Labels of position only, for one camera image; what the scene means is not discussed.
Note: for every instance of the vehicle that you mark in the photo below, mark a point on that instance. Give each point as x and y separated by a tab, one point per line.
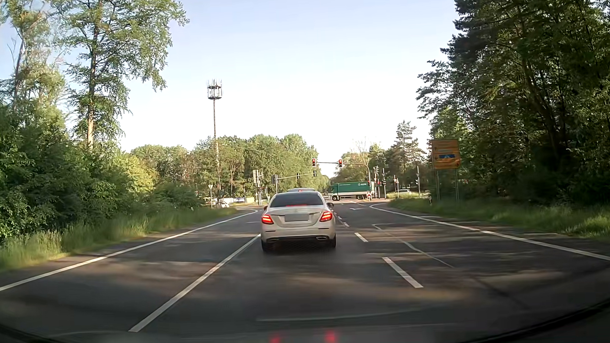
301	189

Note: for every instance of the green lorry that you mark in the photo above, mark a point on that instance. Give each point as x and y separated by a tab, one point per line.
349	190

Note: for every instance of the white saloon car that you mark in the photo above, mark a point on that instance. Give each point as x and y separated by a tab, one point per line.
297	223

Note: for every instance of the trees behind junction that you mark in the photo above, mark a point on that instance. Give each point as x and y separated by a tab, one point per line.
253	161

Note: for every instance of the tall radio mast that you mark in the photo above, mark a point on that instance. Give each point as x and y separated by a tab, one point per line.
215	124

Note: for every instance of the grey asphalt road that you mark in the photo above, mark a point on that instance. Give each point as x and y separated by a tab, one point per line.
310	289

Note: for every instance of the yellow direction road sign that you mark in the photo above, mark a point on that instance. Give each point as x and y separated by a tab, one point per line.
445	153

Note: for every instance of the road markings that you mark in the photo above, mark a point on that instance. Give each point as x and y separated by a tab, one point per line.
196	283

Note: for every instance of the car's own bonnet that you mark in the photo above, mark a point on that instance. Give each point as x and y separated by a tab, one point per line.
312	341

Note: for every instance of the grass verge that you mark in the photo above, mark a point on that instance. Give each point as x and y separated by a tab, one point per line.
543	216
81	235

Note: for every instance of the wood of dark trees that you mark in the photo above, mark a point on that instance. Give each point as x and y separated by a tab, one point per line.
538	89

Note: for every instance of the wood of green trees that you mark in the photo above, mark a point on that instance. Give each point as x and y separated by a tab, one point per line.
52	151

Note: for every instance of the road sign on post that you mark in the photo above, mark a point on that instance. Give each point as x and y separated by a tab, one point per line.
418	179
211	192

